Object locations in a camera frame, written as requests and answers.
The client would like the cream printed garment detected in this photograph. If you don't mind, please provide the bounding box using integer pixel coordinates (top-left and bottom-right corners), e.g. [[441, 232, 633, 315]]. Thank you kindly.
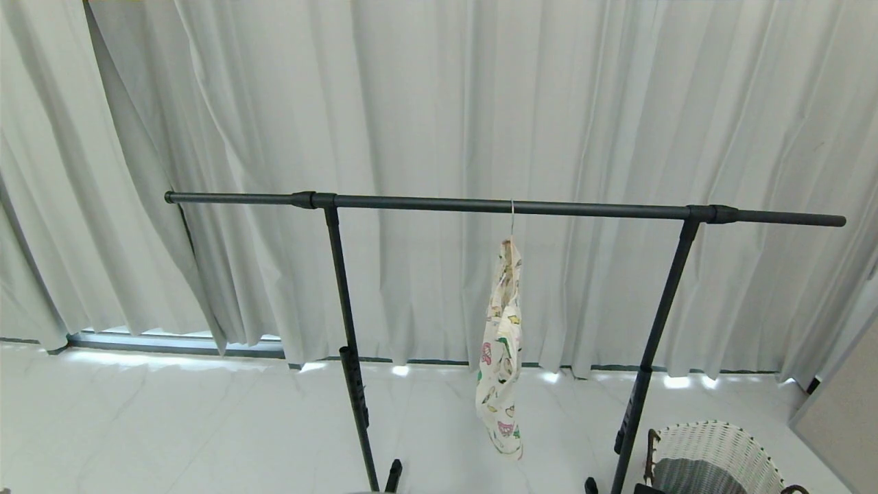
[[475, 237, 524, 460]]

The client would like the black clothes rack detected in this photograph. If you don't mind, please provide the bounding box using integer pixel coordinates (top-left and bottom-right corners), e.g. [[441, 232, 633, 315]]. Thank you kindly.
[[165, 191, 846, 494]]

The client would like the white laundry basket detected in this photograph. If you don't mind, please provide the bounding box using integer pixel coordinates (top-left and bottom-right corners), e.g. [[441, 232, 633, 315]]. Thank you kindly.
[[643, 420, 810, 494]]

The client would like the white curtain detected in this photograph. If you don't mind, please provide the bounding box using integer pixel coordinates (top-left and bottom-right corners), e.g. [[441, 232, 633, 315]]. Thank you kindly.
[[0, 0, 210, 354], [86, 0, 878, 388]]

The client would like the window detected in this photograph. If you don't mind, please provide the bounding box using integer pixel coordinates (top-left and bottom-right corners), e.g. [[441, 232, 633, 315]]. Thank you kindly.
[[0, 328, 786, 377]]

